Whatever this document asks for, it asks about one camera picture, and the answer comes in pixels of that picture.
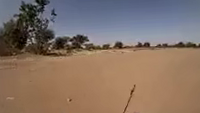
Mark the row of trees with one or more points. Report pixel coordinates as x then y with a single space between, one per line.
78 40

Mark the tall leafy tree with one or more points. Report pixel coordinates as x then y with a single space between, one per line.
34 23

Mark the dense bushes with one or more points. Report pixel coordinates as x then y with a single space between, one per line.
5 41

